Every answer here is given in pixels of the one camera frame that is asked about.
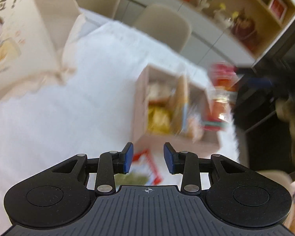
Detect square biscuit clear pack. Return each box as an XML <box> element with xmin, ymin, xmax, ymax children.
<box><xmin>171</xmin><ymin>75</ymin><xmax>189</xmax><ymax>135</ymax></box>

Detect beige chair right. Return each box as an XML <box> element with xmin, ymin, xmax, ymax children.
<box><xmin>133</xmin><ymin>4</ymin><xmax>192</xmax><ymax>53</ymax></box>

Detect rice cracker red-trim pack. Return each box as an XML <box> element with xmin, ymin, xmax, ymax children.
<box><xmin>202</xmin><ymin>62</ymin><xmax>238</xmax><ymax>132</ymax></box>

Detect yellow chips bag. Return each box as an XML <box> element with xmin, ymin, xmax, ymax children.
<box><xmin>147</xmin><ymin>105</ymin><xmax>171</xmax><ymax>135</ymax></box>

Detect blue seaweed snack bag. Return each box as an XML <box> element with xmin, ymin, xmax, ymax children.
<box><xmin>114</xmin><ymin>172</ymin><xmax>148</xmax><ymax>185</ymax></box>

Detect brown plush toy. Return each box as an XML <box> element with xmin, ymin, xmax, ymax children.
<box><xmin>231</xmin><ymin>9</ymin><xmax>258</xmax><ymax>52</ymax></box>

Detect white plush toy figurine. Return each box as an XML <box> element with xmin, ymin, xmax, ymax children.
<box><xmin>214</xmin><ymin>3</ymin><xmax>233</xmax><ymax>29</ymax></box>

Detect red wafer snack pack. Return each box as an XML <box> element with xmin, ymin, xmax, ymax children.
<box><xmin>130</xmin><ymin>149</ymin><xmax>163</xmax><ymax>185</ymax></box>

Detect white knitted tablecloth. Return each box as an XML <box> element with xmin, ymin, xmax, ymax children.
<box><xmin>0</xmin><ymin>21</ymin><xmax>211</xmax><ymax>235</ymax></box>

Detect white sideboard cabinet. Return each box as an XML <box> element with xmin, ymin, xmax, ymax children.
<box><xmin>115</xmin><ymin>0</ymin><xmax>256</xmax><ymax>67</ymax></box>

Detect round cracker clear pack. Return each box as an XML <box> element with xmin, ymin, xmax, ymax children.
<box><xmin>147</xmin><ymin>82</ymin><xmax>171</xmax><ymax>102</ymax></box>

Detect pink open gift box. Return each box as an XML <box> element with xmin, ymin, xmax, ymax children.
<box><xmin>132</xmin><ymin>65</ymin><xmax>220</xmax><ymax>157</ymax></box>

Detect red framed picture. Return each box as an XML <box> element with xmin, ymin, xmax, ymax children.
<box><xmin>268</xmin><ymin>0</ymin><xmax>288</xmax><ymax>22</ymax></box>

